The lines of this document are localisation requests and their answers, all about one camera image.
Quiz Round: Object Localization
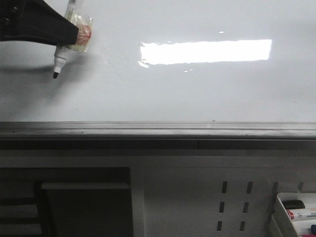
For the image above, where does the grey aluminium whiteboard frame rail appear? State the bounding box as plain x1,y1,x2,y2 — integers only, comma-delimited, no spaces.
0,121,316,148

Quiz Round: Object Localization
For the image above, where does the blue capped marker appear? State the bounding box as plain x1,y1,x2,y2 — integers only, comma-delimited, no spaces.
310,224,316,235

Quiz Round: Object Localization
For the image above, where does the red capped white marker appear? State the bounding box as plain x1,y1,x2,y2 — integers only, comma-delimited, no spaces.
286,208,316,221

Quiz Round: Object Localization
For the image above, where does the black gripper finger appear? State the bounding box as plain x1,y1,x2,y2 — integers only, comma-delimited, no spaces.
0,0,79,46

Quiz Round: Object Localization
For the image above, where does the white marker storage tray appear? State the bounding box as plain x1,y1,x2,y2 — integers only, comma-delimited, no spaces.
270,193,316,237

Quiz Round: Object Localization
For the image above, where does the black marker cap in tray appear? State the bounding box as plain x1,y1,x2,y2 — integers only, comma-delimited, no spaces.
282,199,306,210

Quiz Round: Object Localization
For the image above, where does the white glossy whiteboard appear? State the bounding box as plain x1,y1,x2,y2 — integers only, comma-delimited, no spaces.
0,0,316,122

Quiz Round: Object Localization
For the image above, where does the white whiteboard marker with tape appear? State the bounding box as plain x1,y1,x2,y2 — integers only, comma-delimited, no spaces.
53,0,93,79

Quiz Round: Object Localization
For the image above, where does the white perforated metal panel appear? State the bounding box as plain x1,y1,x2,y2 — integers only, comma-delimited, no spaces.
0,149,316,237

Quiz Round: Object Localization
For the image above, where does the dark chair with slats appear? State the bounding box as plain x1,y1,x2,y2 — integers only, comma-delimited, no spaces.
0,181,55,237

